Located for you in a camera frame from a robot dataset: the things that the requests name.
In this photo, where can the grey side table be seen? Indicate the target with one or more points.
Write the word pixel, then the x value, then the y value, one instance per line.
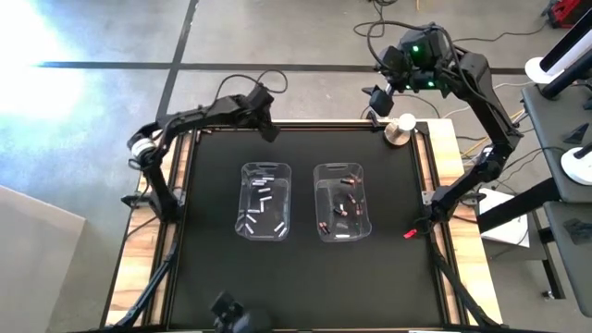
pixel 569 259
pixel 546 134

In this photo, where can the round disc stand white knob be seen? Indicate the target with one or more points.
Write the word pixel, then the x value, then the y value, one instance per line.
pixel 397 136

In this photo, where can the red tool box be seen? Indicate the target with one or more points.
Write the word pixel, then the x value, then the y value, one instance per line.
pixel 566 11

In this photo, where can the black table leg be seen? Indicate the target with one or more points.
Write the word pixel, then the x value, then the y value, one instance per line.
pixel 552 275

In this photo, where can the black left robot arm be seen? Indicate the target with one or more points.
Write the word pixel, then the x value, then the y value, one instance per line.
pixel 194 116

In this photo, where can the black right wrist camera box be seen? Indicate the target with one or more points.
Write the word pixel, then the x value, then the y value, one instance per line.
pixel 393 57

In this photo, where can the dark grey flat object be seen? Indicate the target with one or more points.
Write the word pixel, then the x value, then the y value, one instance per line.
pixel 578 230

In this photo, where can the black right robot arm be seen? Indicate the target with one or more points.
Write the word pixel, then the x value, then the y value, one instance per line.
pixel 490 111

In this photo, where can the silver metal mounting plate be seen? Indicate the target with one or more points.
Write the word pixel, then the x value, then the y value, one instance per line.
pixel 427 198

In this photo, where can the black white bar stand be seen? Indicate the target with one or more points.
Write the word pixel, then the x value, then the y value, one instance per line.
pixel 535 70

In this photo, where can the black table mat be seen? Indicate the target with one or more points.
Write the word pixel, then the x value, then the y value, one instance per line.
pixel 277 277

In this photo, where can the beige grey panel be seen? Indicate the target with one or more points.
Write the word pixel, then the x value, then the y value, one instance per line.
pixel 32 277

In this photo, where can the black table support bar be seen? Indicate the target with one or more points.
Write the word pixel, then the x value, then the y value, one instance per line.
pixel 518 205

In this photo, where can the black round pole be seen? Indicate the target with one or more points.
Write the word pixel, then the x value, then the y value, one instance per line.
pixel 562 82

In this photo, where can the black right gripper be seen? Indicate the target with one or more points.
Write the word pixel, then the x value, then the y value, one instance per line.
pixel 397 78

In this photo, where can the black wedge block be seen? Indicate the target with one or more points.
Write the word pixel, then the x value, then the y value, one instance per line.
pixel 575 135

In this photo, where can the clear plastic bin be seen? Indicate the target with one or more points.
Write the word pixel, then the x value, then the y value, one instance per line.
pixel 277 203
pixel 324 199

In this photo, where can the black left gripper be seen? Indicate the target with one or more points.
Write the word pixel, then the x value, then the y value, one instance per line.
pixel 259 115

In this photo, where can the small red clip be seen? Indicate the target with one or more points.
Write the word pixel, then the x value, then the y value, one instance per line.
pixel 410 233

